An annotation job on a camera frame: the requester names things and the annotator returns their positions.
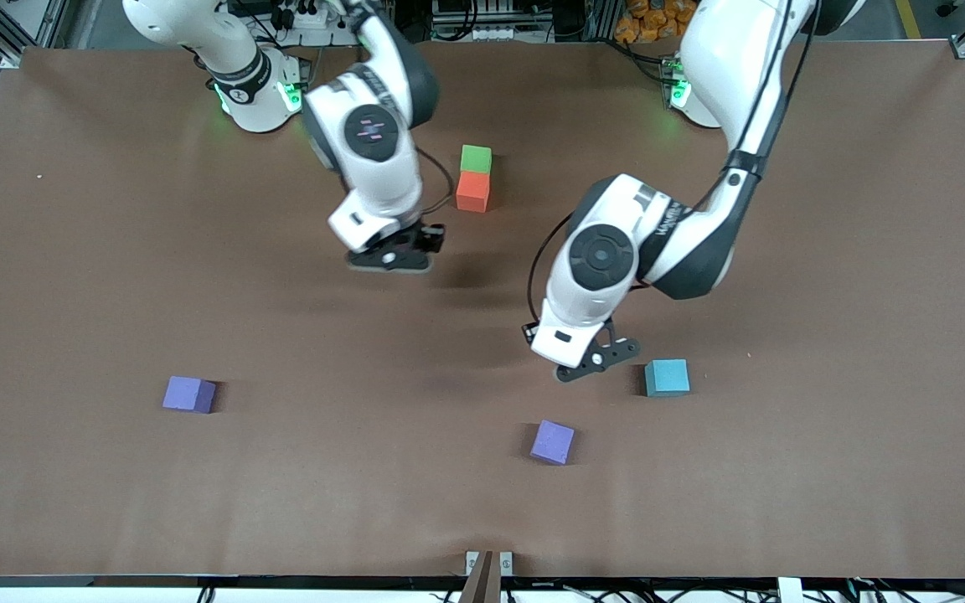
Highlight orange foam block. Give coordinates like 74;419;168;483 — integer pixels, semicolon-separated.
456;172;491;214

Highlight purple foam block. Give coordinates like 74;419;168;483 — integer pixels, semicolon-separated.
162;376;217;415
529;420;575;466

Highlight cyan foam block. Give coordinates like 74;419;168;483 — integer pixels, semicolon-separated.
644;358;691;398

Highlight brown paper table cover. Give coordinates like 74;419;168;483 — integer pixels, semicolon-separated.
0;40;965;580

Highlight metal equipment rack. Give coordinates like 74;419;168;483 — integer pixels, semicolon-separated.
436;0;552;43

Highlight white power strip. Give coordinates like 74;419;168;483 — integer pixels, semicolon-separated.
273;0;341;31

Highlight brown mounting pole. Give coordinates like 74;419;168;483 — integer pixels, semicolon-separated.
457;550;503;603

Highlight orange snack bag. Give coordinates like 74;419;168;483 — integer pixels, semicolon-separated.
615;0;693;44

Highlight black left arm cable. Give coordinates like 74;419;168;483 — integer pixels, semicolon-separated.
527;0;823;329

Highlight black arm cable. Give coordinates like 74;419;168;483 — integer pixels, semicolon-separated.
527;0;823;329
411;147;457;227

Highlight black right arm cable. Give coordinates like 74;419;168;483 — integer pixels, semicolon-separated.
411;147;457;227

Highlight small metal mounting bracket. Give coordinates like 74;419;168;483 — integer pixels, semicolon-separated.
465;550;514;578

